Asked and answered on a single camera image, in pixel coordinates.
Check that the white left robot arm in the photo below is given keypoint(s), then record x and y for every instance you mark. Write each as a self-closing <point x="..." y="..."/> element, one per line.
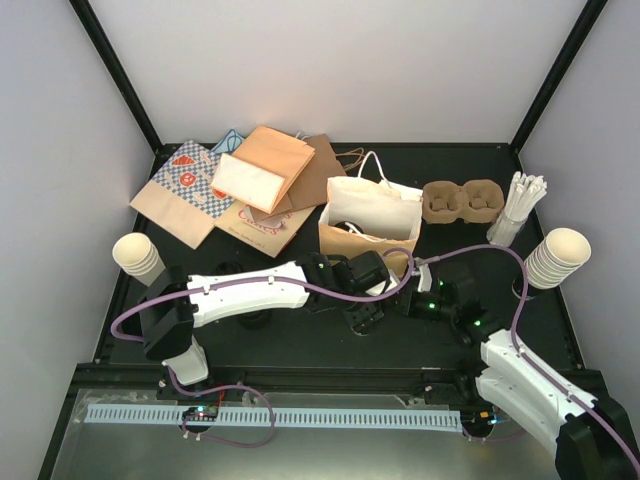
<point x="186" y="302"/>

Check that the cardboard cup carrier stack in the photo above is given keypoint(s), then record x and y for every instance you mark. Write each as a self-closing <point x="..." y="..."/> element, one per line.
<point x="476" y="201"/>

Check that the blue checkered paper bag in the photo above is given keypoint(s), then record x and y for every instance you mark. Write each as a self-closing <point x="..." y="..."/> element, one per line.
<point x="179" y="197"/>

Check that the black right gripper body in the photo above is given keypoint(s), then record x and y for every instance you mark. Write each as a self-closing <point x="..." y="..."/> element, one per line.
<point x="442" y="310"/>

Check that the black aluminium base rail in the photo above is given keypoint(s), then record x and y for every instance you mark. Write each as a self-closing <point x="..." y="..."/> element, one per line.
<point x="434" y="386"/>

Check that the right stack of paper cups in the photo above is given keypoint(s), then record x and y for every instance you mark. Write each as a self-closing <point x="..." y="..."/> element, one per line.
<point x="561" y="253"/>

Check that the orange kraft paper bag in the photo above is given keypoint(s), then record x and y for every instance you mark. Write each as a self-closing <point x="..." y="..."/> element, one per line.
<point x="389" y="214"/>

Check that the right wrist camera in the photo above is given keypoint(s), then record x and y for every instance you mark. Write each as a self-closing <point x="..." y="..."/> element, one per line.
<point x="425" y="278"/>

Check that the cup of white straws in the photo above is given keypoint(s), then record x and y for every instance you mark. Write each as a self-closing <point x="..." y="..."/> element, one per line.
<point x="525" y="191"/>

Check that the left black frame post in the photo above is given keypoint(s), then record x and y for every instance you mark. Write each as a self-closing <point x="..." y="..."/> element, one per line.
<point x="100" y="41"/>

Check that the dark brown paper bag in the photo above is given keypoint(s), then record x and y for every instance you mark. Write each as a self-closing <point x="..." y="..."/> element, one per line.
<point x="310" y="188"/>

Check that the folded orange paper bag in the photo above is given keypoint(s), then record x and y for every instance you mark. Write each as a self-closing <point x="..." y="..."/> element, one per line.
<point x="262" y="169"/>

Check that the stack of paper cups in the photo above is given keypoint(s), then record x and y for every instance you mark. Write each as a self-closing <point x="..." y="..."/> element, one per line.
<point x="138" y="257"/>
<point x="561" y="253"/>

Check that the light blue paper bag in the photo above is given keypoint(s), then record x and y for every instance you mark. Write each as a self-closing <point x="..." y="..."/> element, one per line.
<point x="229" y="143"/>

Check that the left stack of paper cups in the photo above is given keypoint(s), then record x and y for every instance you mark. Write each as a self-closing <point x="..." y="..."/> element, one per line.
<point x="138" y="257"/>

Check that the black frame post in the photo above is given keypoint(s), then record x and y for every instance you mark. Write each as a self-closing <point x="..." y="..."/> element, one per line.
<point x="577" y="36"/>
<point x="100" y="41"/>

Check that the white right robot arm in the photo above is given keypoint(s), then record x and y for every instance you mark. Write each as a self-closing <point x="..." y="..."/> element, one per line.
<point x="588" y="436"/>

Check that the right black frame post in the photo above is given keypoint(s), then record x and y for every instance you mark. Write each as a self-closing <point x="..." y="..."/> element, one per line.
<point x="577" y="36"/>

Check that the cream cakes printed paper bag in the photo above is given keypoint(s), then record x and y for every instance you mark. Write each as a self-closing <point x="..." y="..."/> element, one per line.
<point x="269" y="236"/>

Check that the white slotted cable duct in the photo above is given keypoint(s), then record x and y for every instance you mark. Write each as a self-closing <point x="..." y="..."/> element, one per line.
<point x="320" y="418"/>

